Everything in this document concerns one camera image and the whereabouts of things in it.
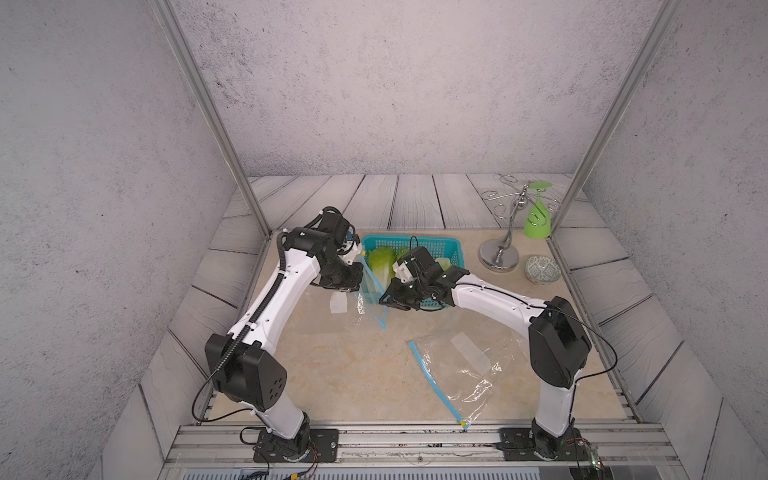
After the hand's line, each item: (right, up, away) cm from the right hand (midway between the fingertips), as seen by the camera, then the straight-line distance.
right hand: (380, 302), depth 83 cm
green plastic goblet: (+44, +22, +2) cm, 49 cm away
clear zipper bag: (-3, +3, +1) cm, 4 cm away
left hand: (-4, +5, -4) cm, 8 cm away
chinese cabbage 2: (+21, +10, +18) cm, 29 cm away
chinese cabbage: (0, +11, +16) cm, 19 cm away
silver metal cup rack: (+43, +13, +28) cm, 53 cm away
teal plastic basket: (+23, +15, +24) cm, 37 cm away
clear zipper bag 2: (+24, -19, +3) cm, 30 cm away
